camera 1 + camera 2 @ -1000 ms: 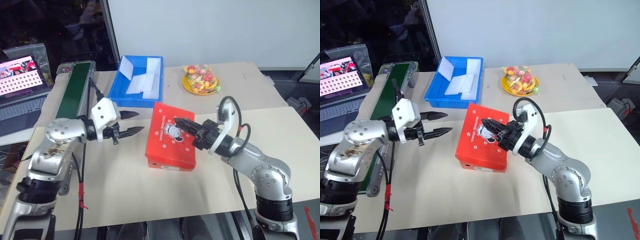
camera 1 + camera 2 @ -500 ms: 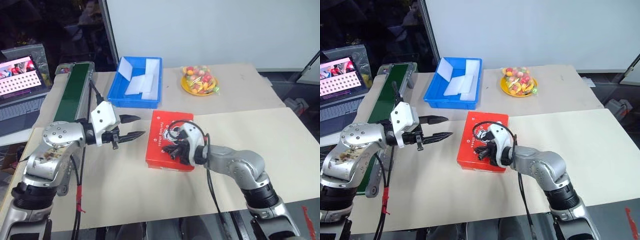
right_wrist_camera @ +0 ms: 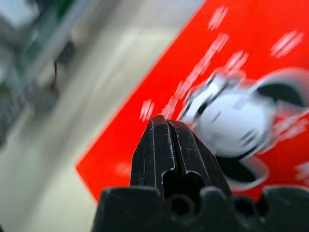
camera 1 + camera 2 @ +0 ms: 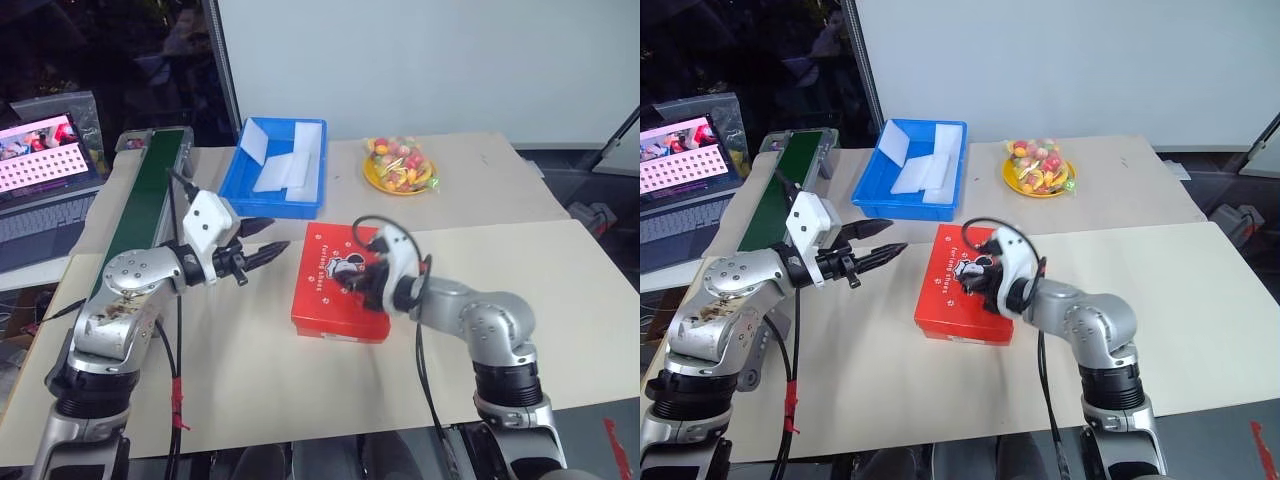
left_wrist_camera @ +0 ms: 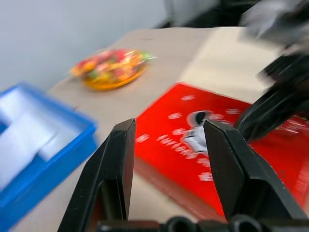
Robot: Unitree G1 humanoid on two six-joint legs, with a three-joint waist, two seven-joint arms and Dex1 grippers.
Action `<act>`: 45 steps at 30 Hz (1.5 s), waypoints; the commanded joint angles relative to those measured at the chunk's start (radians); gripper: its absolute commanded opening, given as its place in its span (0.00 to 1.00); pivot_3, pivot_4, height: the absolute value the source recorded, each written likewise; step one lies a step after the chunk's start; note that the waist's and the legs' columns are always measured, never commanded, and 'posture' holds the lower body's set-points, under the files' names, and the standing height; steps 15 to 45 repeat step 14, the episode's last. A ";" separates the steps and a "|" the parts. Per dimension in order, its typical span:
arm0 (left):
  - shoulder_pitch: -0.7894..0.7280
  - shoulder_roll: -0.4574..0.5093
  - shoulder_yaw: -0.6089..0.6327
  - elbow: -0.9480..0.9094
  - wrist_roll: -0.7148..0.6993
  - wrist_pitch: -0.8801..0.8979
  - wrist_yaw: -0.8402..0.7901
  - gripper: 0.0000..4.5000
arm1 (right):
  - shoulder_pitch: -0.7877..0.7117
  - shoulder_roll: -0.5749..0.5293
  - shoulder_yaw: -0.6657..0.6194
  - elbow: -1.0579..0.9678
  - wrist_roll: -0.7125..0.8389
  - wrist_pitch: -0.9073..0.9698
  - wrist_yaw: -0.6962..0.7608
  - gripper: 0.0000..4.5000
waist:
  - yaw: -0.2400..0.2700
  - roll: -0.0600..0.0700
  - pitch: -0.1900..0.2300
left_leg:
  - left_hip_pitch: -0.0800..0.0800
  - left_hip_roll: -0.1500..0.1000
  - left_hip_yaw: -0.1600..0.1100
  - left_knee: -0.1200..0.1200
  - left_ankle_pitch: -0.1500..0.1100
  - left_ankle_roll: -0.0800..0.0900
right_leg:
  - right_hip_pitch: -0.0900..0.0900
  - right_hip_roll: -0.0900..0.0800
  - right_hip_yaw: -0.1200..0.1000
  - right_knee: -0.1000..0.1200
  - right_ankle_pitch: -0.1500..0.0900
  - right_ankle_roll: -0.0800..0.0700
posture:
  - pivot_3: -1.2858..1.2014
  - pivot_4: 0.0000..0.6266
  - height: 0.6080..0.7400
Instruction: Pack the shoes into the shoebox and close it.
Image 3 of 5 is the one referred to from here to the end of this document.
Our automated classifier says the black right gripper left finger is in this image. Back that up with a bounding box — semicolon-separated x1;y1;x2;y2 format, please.
130;115;179;192

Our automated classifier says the red printed box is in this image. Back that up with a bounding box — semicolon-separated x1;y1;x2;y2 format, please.
74;0;309;203

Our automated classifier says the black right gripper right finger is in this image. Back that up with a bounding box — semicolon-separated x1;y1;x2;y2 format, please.
167;120;232;192

